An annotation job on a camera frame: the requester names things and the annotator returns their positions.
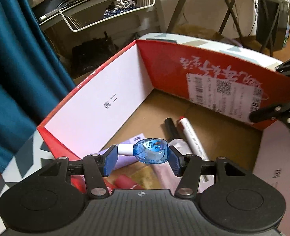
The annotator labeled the red white marker pen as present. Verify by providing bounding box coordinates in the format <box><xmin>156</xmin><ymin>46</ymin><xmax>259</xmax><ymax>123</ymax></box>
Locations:
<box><xmin>178</xmin><ymin>117</ymin><xmax>209</xmax><ymax>161</ymax></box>

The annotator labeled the pink checkered black pen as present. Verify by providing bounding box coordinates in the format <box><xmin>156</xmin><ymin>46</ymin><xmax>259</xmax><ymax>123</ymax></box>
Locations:
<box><xmin>164</xmin><ymin>118</ymin><xmax>183</xmax><ymax>145</ymax></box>

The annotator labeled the cluttered white desk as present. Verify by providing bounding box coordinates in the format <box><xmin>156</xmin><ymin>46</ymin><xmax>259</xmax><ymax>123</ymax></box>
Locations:
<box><xmin>38</xmin><ymin>0</ymin><xmax>187</xmax><ymax>33</ymax></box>

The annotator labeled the blue correction tape dispenser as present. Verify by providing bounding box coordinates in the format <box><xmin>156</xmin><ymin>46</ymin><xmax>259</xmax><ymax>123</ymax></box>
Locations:
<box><xmin>118</xmin><ymin>138</ymin><xmax>169</xmax><ymax>164</ymax></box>

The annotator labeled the purple plastic case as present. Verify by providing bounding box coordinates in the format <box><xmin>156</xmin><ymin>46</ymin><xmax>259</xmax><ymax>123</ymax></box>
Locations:
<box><xmin>98</xmin><ymin>132</ymin><xmax>146</xmax><ymax>171</ymax></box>

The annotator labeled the geometric patterned table cover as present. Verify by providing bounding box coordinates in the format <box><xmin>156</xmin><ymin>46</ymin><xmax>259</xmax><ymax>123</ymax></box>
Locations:
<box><xmin>0</xmin><ymin>33</ymin><xmax>280</xmax><ymax>235</ymax></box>

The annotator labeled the white wire under-shelf basket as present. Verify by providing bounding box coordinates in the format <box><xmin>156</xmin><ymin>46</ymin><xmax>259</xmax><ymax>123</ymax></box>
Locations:
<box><xmin>58</xmin><ymin>0</ymin><xmax>156</xmax><ymax>33</ymax></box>

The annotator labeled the red strawberry cardboard box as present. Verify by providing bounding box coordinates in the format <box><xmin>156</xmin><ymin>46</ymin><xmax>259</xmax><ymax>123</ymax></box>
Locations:
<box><xmin>0</xmin><ymin>39</ymin><xmax>290</xmax><ymax>229</ymax></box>

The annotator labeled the blue curtain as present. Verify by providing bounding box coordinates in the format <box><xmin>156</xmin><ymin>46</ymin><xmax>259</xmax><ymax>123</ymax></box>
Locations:
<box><xmin>0</xmin><ymin>0</ymin><xmax>75</xmax><ymax>173</ymax></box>

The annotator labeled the red lipstick tube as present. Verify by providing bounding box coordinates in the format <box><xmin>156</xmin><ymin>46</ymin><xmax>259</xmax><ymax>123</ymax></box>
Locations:
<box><xmin>114</xmin><ymin>175</ymin><xmax>142</xmax><ymax>190</ymax></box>

